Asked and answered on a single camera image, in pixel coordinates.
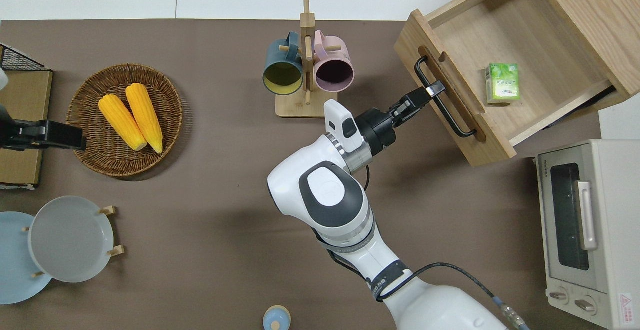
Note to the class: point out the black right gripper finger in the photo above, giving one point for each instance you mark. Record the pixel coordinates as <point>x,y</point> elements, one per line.
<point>427,90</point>
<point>414,109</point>

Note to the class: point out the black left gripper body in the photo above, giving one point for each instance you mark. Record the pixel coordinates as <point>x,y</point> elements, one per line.
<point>25,135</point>

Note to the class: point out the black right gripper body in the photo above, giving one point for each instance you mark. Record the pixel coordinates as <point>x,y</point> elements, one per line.
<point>379,129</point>

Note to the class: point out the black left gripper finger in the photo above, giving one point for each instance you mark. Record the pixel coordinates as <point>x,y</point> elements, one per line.
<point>65,137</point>

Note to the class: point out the wooden drawer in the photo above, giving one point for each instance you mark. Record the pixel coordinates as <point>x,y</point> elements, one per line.
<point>525,34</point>

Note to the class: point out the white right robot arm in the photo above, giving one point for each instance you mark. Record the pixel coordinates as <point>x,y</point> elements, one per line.
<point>330,195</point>

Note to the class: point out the wooden drawer cabinet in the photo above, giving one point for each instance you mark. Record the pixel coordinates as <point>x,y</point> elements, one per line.
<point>600,14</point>

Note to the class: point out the light wooden board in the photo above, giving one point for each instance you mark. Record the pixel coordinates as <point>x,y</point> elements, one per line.
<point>25,99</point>

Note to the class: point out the round brown wicker basket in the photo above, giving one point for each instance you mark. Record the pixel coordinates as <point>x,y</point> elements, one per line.
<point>105,162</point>

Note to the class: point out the yellow corn cob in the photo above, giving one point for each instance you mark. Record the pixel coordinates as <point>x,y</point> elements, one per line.
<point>122,122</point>
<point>145,114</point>

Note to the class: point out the green carton box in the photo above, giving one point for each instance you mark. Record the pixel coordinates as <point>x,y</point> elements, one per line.
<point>502,83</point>

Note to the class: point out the wooden plate rack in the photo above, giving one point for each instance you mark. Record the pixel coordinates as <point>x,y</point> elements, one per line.
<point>111,210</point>

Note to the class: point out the wooden mug tree stand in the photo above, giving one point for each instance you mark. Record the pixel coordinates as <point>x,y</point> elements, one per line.
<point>295,109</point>

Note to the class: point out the pink mug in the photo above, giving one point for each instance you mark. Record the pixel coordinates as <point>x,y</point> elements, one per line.
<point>336,52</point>

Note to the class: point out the grey round plate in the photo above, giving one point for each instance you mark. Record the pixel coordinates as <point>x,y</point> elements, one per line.
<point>70,240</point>

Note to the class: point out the dark teal mug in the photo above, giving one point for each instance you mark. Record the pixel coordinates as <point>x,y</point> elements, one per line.
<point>280,52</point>

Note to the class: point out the light blue round plate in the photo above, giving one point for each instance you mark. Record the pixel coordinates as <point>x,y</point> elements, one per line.
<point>15,265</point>

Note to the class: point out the brown table mat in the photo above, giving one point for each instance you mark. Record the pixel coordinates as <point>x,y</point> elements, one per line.
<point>210,230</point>

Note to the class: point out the white toaster oven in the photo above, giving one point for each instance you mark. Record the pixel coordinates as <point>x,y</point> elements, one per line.
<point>617,210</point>

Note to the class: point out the silver oven knob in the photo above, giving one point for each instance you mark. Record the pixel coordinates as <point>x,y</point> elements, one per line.
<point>585,306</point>
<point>558,295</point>

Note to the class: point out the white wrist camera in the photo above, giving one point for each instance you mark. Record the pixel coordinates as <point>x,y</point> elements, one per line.
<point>342,122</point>

